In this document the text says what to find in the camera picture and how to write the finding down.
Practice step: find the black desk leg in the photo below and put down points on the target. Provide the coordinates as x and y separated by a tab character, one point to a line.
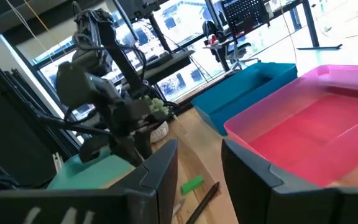
311	25

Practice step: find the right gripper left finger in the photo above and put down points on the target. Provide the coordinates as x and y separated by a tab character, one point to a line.
104	208

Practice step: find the green potted succulent plant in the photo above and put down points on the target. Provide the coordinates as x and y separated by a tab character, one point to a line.
159	132

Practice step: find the blue plastic bin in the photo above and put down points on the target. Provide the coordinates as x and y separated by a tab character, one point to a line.
238	102

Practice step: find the pink plastic bin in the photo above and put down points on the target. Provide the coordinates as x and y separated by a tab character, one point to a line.
306	133

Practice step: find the black workstation stand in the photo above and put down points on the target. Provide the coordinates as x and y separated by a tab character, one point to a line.
166	63

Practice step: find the thick black pen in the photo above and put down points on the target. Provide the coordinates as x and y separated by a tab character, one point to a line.
204	201

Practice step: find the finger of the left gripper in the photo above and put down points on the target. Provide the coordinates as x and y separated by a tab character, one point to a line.
144	143
129	154

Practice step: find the green plastic bin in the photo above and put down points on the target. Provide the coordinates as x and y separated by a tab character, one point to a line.
82	177

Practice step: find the black office chair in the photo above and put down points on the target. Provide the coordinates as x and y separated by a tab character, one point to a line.
239	51

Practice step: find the black perforated panel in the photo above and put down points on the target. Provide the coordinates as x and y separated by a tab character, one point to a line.
244	12

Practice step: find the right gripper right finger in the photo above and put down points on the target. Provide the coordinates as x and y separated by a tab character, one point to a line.
275	205

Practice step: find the green eraser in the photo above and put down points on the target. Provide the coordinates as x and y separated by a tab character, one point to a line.
192	184

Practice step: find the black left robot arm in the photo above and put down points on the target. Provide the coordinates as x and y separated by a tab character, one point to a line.
73	84

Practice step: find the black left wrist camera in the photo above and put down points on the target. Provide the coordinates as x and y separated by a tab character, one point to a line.
93	149

